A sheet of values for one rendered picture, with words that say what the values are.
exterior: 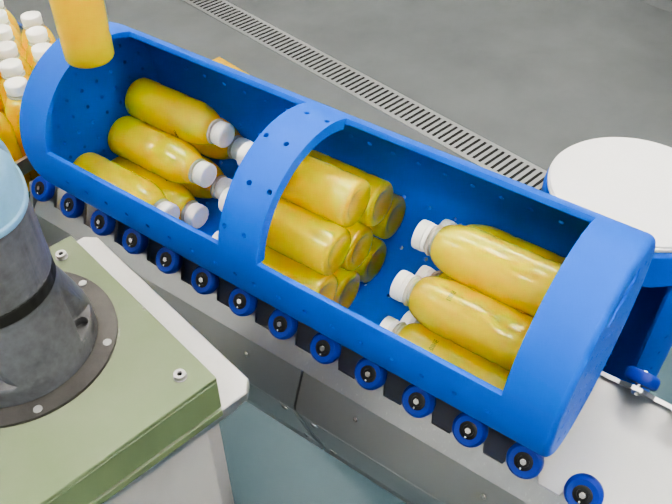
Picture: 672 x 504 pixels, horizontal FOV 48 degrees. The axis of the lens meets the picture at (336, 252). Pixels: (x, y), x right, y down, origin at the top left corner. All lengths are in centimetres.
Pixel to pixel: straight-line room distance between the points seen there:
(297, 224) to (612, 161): 57
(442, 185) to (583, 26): 307
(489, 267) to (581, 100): 264
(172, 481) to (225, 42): 312
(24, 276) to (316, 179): 43
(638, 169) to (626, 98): 226
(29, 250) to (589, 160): 91
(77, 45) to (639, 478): 92
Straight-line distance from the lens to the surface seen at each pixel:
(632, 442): 107
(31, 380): 72
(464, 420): 97
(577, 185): 124
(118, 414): 71
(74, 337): 73
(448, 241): 90
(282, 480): 204
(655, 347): 136
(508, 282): 87
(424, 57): 365
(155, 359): 74
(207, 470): 87
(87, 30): 108
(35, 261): 68
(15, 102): 143
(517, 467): 97
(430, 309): 89
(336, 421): 110
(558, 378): 80
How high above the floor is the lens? 177
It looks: 44 degrees down
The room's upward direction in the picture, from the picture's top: straight up
